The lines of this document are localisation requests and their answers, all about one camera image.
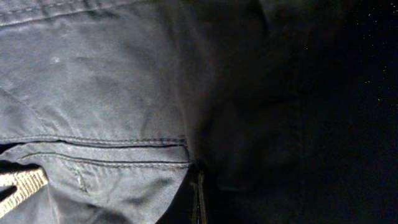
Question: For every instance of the navy blue shorts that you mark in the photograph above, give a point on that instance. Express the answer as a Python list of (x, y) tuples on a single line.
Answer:
[(291, 106)]

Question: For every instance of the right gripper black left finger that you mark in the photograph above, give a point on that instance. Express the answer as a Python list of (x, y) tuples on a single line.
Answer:
[(26, 182)]

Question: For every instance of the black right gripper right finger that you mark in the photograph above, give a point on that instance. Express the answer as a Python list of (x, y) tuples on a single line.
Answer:
[(197, 201)]

